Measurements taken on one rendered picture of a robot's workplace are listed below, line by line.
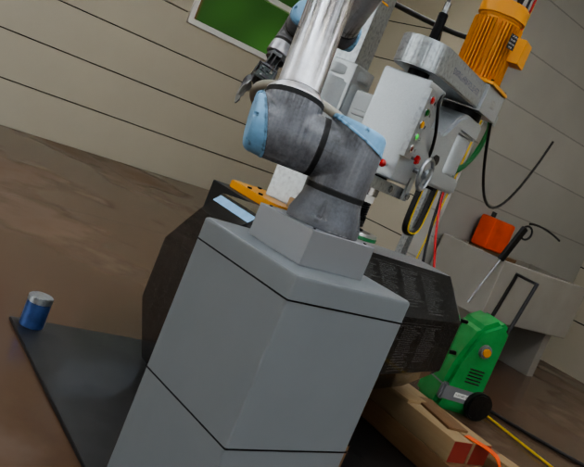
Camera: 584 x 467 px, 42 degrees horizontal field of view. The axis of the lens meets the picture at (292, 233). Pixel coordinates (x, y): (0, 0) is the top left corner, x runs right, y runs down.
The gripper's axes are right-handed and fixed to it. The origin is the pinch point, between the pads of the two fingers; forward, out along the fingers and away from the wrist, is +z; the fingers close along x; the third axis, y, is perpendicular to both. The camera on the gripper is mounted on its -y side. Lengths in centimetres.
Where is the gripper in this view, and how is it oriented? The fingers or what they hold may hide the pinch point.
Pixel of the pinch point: (244, 106)
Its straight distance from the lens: 256.5
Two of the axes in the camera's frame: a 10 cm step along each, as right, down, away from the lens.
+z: -5.3, 8.2, -2.3
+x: 8.4, 5.5, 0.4
